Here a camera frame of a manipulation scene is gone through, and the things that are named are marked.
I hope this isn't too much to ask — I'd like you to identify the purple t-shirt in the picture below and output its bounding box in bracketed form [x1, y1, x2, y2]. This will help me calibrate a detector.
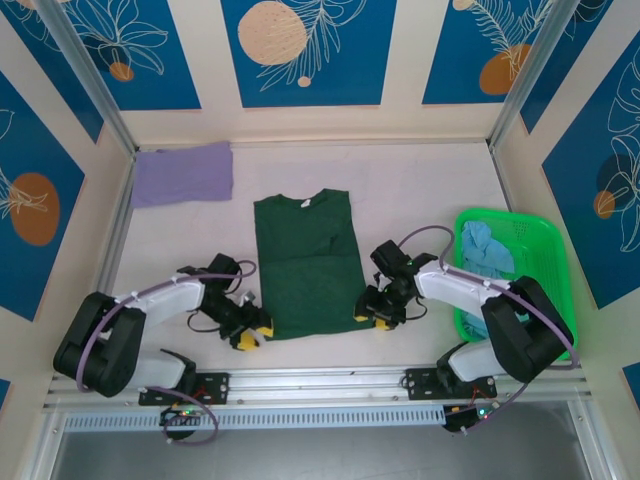
[130, 140, 235, 209]

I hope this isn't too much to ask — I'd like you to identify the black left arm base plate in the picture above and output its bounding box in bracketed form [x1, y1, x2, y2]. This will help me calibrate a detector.
[138, 370, 231, 406]

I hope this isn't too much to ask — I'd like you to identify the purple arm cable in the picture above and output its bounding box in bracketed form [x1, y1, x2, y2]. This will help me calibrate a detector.
[77, 258, 260, 446]
[399, 224, 581, 436]

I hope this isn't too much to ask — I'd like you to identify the dark green t-shirt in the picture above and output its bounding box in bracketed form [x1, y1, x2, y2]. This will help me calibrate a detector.
[253, 188, 374, 342]

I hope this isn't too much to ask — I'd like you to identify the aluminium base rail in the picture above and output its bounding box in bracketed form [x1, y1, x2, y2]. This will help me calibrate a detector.
[42, 362, 596, 414]

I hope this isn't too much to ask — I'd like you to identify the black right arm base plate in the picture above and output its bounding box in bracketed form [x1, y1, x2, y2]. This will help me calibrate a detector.
[405, 367, 499, 401]

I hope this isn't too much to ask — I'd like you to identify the aluminium frame post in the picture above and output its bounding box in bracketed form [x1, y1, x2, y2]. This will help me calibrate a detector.
[34, 0, 141, 159]
[487, 0, 586, 154]

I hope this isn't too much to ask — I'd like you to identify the light blue t-shirt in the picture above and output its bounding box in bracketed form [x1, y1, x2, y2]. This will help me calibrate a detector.
[459, 220, 516, 339]

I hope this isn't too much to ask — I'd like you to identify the green plastic basket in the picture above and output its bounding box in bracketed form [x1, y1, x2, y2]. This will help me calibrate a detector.
[452, 208, 579, 362]

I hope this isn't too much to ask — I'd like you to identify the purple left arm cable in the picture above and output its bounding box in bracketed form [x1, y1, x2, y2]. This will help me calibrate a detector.
[77, 258, 260, 446]

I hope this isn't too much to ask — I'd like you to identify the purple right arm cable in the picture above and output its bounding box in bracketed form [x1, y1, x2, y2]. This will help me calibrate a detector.
[399, 224, 581, 436]

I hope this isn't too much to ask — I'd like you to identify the grey slotted cable duct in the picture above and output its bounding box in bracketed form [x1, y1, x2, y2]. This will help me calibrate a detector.
[63, 405, 446, 432]

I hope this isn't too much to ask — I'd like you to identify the blue floral wall panel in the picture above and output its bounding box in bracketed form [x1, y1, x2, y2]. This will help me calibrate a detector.
[0, 69, 86, 321]
[221, 0, 399, 109]
[54, 0, 202, 112]
[422, 0, 556, 106]
[519, 0, 640, 134]
[0, 0, 105, 144]
[541, 37, 640, 311]

